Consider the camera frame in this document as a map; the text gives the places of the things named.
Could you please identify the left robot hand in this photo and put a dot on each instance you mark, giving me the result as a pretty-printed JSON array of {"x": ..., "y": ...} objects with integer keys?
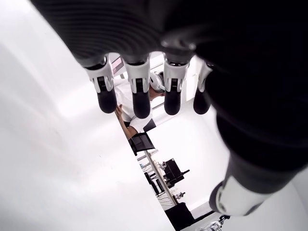
[{"x": 240, "y": 72}]

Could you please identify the seated person in white shirt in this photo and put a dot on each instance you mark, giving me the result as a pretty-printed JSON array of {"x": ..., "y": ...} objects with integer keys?
[{"x": 122, "y": 96}]

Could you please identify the black equipment stand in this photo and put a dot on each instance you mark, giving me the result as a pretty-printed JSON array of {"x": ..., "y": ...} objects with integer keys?
[{"x": 173, "y": 168}]

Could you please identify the pink lit display screen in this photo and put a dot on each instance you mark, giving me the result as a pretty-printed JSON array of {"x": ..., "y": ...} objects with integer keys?
[{"x": 117, "y": 64}]

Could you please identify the black cabinet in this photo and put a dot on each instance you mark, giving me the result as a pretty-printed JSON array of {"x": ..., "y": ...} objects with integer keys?
[{"x": 179, "y": 213}]

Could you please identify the white VR headset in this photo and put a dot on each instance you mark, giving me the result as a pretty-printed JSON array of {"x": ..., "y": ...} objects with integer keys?
[{"x": 156, "y": 81}]

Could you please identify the black folding chair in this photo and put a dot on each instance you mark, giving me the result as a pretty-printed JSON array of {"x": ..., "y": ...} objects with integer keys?
[{"x": 142, "y": 143}]

